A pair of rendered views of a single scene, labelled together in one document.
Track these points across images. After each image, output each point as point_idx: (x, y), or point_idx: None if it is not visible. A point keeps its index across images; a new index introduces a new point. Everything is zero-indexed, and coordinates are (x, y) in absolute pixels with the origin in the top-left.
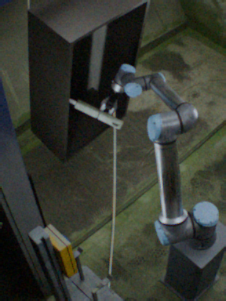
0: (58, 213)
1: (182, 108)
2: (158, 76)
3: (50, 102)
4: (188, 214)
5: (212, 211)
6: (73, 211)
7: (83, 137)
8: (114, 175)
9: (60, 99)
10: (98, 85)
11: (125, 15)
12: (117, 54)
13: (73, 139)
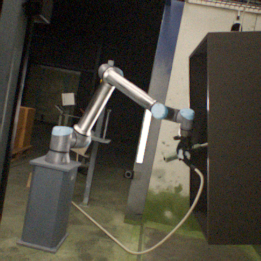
0: (172, 245)
1: (109, 64)
2: (159, 103)
3: (206, 137)
4: (73, 131)
5: (59, 127)
6: (166, 249)
7: (204, 219)
8: (160, 241)
9: (196, 123)
10: (260, 233)
11: (236, 81)
12: (238, 151)
13: (207, 216)
